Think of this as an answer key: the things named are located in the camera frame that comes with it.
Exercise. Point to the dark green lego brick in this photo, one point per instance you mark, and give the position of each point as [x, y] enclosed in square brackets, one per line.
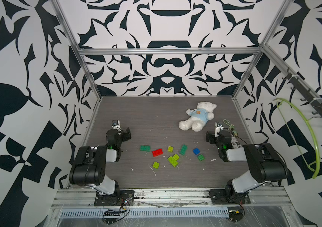
[145, 148]
[183, 149]

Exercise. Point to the red lego brick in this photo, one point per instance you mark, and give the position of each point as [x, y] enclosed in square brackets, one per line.
[157, 152]

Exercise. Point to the small lime lego brick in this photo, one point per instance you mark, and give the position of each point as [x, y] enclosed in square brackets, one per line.
[176, 157]
[156, 165]
[170, 149]

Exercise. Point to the small green lego brick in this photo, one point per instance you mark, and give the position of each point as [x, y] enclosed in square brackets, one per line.
[201, 157]

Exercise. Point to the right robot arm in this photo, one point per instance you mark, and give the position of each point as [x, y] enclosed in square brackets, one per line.
[264, 164]

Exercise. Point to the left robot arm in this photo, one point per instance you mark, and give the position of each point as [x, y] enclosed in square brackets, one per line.
[89, 166]

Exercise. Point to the long lime lego brick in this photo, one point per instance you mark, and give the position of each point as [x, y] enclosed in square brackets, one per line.
[172, 161]

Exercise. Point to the white teddy bear blue shirt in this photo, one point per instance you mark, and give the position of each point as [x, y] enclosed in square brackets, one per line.
[199, 117]

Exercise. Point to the black usb hub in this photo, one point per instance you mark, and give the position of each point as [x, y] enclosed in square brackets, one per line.
[111, 213]

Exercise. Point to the black connector box right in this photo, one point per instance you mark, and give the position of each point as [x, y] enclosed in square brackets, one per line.
[236, 216]

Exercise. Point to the green plastic hanger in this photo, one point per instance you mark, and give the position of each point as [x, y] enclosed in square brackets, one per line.
[314, 166]

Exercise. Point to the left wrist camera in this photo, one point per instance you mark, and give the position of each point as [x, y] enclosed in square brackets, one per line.
[116, 125]

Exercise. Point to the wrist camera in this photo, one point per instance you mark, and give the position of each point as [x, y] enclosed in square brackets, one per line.
[218, 127]
[116, 125]

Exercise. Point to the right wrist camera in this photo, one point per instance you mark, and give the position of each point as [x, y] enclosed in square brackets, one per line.
[218, 127]

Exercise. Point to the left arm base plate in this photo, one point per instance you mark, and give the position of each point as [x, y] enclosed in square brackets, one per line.
[117, 199]

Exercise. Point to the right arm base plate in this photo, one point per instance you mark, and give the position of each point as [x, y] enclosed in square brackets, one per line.
[223, 196]

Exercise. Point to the white slotted cable duct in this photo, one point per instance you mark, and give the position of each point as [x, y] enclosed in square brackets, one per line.
[220, 212]

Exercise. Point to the black wall hook rail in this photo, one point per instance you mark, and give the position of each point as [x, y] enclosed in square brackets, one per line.
[309, 96]

